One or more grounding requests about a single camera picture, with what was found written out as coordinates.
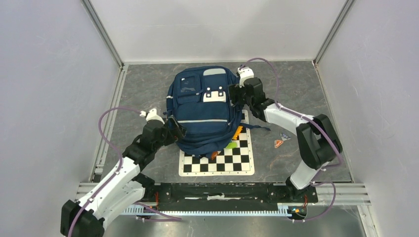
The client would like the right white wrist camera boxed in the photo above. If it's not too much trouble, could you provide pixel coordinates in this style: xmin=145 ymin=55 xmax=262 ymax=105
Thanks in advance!
xmin=237 ymin=67 xmax=254 ymax=88

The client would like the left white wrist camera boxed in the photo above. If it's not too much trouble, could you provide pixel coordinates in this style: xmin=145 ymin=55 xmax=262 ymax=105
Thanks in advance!
xmin=139 ymin=108 xmax=165 ymax=124

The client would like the black and white chessboard mat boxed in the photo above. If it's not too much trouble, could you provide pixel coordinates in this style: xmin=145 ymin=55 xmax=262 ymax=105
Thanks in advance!
xmin=178 ymin=128 xmax=255 ymax=177

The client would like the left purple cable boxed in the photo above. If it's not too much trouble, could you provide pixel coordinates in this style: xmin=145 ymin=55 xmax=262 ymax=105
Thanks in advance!
xmin=67 ymin=106 xmax=182 ymax=237

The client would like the blue triangular card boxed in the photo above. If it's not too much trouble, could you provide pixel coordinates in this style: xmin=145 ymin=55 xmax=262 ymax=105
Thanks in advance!
xmin=280 ymin=132 xmax=291 ymax=141

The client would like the aluminium frame rail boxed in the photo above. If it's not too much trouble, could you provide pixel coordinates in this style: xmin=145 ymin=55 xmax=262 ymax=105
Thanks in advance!
xmin=73 ymin=183 xmax=372 ymax=217

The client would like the orange triangular card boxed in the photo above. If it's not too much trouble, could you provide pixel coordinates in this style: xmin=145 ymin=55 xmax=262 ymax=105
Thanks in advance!
xmin=274 ymin=140 xmax=284 ymax=149

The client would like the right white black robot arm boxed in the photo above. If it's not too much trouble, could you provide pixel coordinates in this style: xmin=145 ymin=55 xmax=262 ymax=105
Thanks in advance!
xmin=228 ymin=78 xmax=342 ymax=201

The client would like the green toy block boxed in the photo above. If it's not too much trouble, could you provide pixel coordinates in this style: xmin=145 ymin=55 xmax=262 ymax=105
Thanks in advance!
xmin=225 ymin=141 xmax=238 ymax=149

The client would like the brown orange toy block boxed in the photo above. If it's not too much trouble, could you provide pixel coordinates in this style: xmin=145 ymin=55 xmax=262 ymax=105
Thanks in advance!
xmin=210 ymin=151 xmax=219 ymax=160

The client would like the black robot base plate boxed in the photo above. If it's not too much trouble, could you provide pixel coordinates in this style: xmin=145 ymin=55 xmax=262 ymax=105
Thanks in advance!
xmin=140 ymin=183 xmax=319 ymax=212

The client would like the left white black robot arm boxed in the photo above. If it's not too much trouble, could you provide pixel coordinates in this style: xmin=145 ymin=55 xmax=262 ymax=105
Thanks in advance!
xmin=60 ymin=116 xmax=186 ymax=237

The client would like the navy blue backpack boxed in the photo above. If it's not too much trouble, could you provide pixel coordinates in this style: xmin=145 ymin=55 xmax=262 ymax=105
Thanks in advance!
xmin=167 ymin=66 xmax=258 ymax=158

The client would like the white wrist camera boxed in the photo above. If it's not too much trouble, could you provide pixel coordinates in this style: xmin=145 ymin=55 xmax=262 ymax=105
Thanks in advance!
xmin=139 ymin=108 xmax=165 ymax=124
xmin=237 ymin=67 xmax=254 ymax=88

